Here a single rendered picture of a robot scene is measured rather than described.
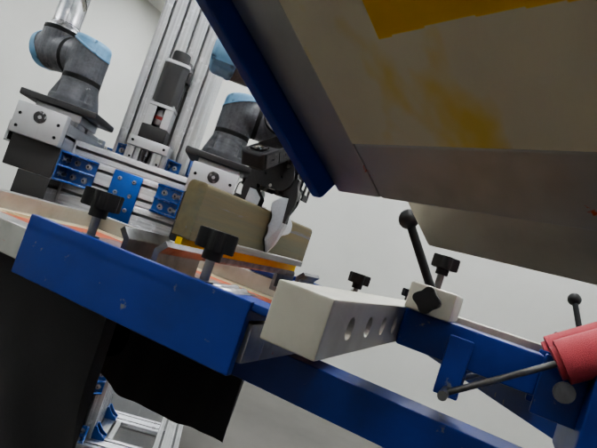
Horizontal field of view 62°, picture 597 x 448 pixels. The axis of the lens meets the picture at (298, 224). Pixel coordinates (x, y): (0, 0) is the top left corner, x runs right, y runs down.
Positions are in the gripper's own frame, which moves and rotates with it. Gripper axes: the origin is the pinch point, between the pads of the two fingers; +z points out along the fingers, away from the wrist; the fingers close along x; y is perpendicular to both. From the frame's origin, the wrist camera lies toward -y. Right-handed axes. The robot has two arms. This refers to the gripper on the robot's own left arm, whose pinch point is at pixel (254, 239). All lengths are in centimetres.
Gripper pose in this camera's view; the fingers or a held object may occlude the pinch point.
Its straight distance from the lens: 80.2
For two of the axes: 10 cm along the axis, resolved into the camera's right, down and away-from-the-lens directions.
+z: -3.2, 9.5, -0.4
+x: -8.7, -2.8, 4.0
